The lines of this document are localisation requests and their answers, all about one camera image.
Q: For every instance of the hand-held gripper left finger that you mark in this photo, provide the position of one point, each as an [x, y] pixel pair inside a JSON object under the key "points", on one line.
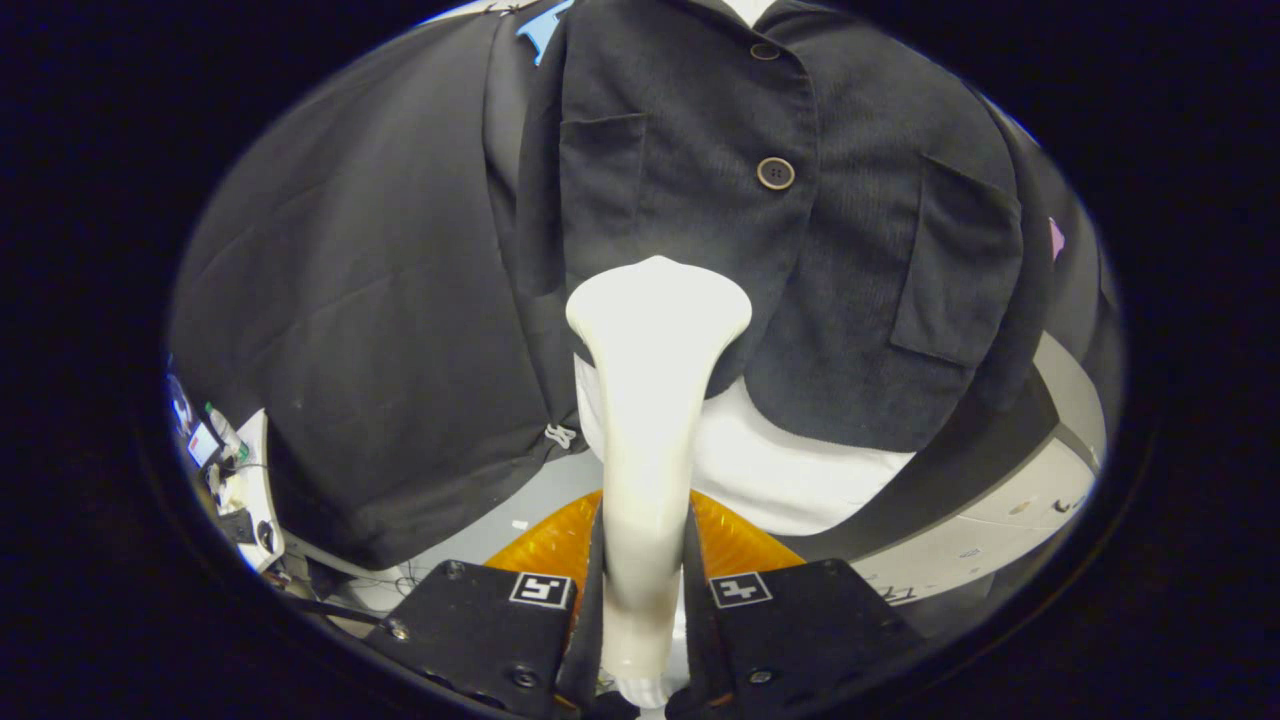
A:
{"points": [[480, 640]]}

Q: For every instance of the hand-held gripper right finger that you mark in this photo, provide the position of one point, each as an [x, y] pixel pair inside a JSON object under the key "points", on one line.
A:
{"points": [[810, 630]]}

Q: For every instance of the white garment steamer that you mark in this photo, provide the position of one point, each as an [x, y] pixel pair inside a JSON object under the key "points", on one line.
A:
{"points": [[650, 420]]}

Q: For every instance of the black suit jacket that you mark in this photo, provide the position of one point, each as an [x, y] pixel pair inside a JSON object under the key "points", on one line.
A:
{"points": [[850, 250]]}

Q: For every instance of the grey and beige cabinet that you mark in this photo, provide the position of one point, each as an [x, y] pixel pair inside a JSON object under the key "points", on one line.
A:
{"points": [[1000, 520]]}

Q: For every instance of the white side table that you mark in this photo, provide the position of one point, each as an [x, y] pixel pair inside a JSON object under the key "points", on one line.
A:
{"points": [[257, 480]]}

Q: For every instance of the green capped small bottle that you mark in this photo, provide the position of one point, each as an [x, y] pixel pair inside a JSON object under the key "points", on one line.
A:
{"points": [[225, 430]]}

